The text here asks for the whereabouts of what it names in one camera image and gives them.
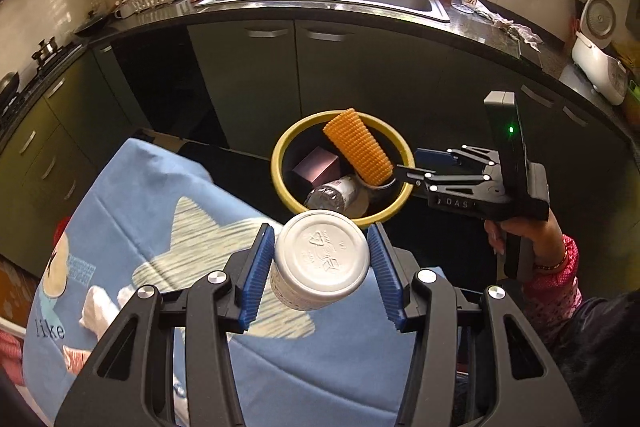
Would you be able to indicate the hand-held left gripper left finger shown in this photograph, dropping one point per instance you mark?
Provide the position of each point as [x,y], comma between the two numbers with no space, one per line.
[255,279]

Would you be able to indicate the person's right forearm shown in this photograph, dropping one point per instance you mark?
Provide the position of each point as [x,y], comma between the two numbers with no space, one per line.
[555,302]

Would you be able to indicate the black kitchen countertop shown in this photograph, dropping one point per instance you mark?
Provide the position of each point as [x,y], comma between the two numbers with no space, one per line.
[475,34]

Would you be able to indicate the white yogurt cup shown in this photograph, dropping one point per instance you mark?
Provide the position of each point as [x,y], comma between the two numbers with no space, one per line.
[320,252]

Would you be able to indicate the green base cabinet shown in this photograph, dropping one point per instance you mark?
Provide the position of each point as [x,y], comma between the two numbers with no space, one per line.
[65,137]

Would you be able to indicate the person's right hand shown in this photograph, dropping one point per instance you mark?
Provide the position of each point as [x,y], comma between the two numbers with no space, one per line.
[547,242]

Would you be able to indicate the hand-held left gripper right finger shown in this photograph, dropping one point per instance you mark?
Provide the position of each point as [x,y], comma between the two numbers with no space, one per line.
[385,279]

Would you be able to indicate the white rag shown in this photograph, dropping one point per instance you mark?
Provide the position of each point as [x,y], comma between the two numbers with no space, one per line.
[510,27]

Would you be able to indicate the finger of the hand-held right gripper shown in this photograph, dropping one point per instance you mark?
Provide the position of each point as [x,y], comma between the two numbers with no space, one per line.
[432,156]
[450,182]

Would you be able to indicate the dark green sink cabinet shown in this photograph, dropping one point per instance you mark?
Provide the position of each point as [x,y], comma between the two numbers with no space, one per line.
[350,72]

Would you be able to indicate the white paper towel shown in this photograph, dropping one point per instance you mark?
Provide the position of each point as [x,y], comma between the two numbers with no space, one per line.
[100,307]

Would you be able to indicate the white rice cooker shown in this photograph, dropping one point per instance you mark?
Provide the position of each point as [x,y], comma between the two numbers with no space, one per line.
[597,57]

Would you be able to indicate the small black wok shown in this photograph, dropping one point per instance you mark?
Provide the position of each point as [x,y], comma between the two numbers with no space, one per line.
[92,27]

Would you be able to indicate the blue star-print tablecloth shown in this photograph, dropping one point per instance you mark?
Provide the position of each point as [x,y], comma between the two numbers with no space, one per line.
[150,207]

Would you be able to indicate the black lidded wok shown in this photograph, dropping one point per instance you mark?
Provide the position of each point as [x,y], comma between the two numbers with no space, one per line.
[9,89]

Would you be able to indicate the dark bin yellow rim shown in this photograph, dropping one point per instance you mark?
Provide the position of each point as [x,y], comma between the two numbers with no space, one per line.
[300,147]

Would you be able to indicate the small clear plastic jar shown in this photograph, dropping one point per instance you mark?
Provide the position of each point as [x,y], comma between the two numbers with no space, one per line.
[332,194]

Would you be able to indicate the orange foam net sleeve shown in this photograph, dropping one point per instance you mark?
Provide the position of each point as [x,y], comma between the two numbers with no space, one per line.
[357,147]

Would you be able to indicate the gas stove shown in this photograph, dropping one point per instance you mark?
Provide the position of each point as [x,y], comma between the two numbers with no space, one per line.
[35,87]

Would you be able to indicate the purple box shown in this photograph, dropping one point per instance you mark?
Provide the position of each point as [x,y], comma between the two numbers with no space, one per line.
[317,167]

